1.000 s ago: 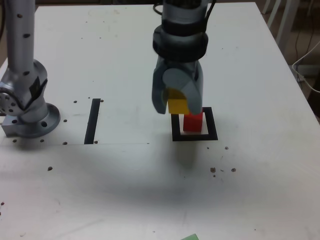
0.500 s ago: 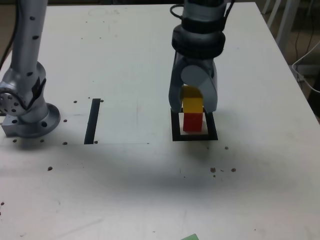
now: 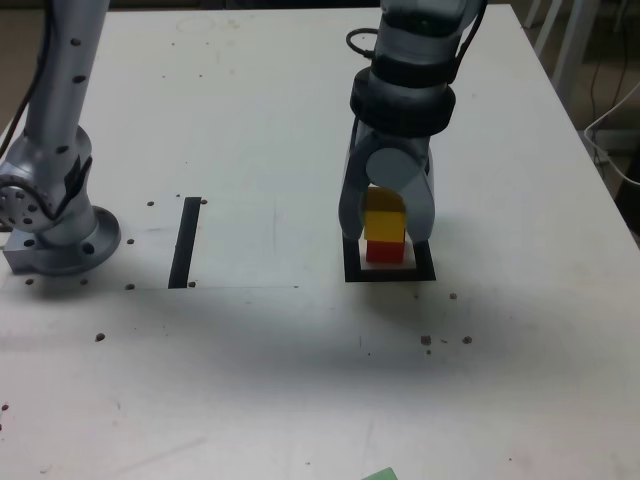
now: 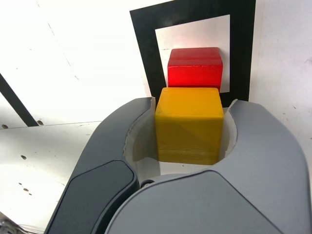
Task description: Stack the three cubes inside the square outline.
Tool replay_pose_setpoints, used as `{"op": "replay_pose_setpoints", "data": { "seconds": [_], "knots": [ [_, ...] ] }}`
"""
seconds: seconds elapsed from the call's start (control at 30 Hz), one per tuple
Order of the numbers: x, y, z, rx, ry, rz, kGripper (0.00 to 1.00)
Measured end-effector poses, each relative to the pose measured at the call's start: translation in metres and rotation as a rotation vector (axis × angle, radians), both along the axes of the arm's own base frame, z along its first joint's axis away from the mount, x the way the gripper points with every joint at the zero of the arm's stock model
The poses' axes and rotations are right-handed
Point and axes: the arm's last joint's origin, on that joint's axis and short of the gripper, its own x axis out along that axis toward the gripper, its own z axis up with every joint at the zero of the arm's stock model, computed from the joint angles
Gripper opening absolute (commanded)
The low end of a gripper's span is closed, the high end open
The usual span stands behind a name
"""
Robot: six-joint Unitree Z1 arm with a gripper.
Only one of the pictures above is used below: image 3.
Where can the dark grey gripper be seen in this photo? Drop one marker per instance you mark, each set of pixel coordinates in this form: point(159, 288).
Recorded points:
point(400, 141)

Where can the yellow cube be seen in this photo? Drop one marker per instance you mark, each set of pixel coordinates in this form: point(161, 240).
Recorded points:
point(382, 225)

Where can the red cube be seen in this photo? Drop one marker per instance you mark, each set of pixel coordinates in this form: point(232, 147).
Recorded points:
point(384, 251)

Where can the green cube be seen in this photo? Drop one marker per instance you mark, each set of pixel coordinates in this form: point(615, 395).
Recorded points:
point(382, 475)

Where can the black tape square outline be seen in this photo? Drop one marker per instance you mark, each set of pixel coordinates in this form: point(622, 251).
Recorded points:
point(390, 276)

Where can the black tape strip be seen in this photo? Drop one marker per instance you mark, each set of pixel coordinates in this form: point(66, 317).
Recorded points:
point(184, 245)

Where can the white furniture leg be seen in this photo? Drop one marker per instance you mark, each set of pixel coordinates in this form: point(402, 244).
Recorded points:
point(572, 45)

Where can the white chair frame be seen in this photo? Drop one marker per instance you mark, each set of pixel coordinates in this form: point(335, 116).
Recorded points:
point(542, 25)

